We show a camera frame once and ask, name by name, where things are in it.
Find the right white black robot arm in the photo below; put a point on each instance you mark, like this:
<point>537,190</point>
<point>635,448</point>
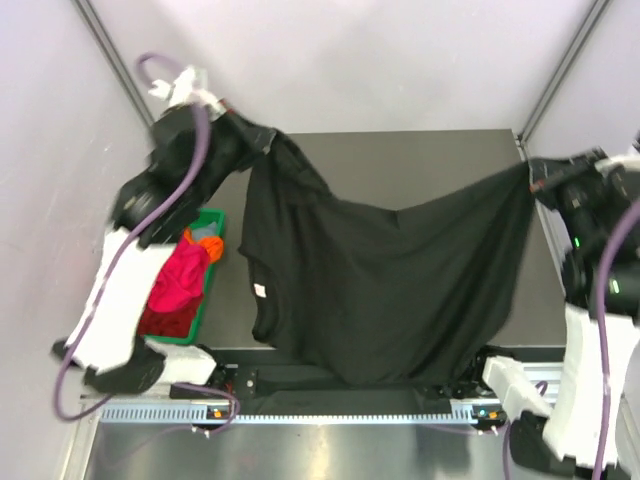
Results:
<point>597,198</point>

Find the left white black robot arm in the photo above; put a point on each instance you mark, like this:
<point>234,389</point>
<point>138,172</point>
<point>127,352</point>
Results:
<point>194,149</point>

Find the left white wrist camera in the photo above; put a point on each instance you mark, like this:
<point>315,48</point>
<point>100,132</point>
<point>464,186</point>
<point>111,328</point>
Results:
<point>190,86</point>

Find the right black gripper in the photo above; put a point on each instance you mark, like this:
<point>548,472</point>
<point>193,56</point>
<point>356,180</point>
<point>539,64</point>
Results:
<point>561,168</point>

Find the orange t shirt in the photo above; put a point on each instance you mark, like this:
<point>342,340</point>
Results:
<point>214,246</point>

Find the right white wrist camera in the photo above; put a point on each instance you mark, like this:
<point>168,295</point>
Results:
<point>629,160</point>

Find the black t shirt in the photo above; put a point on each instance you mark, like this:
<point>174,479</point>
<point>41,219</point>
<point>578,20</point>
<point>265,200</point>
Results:
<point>376,295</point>

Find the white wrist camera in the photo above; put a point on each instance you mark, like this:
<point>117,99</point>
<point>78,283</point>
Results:
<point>629,160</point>
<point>190,86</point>

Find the grey slotted cable duct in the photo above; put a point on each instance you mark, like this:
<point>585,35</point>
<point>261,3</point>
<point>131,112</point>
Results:
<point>208,413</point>

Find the green plastic bin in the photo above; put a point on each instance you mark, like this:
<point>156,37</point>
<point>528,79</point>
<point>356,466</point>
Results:
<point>206,216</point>

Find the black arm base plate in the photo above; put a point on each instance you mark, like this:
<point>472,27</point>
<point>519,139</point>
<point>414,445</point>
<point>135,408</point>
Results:
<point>255,373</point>

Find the magenta t shirt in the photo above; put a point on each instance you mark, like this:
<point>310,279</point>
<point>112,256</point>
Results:
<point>181,278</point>

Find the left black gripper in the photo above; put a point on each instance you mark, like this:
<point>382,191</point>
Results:
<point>251,137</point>

